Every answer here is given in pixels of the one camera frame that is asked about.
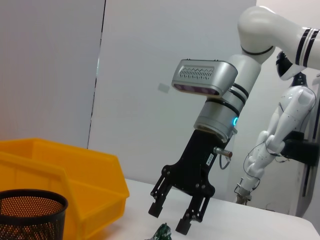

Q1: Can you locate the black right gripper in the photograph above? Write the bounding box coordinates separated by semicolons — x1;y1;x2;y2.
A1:
148;129;223;235

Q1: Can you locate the green plastic wrapper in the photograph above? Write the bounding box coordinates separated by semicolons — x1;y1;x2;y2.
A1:
147;223;173;240

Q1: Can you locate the black mesh pen cup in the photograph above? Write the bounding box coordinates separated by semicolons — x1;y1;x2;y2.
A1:
0;189;69;240

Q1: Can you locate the yellow plastic storage bin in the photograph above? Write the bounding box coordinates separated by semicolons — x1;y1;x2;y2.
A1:
0;137;130;240

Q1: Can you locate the grey tape patch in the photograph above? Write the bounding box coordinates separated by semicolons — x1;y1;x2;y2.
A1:
157;83;171;94

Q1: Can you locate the white humanoid robot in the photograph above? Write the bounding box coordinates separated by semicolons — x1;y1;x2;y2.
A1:
236;49;316;205

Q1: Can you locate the right gripper connector cable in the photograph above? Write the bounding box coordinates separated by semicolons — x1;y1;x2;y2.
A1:
213;146;234;170

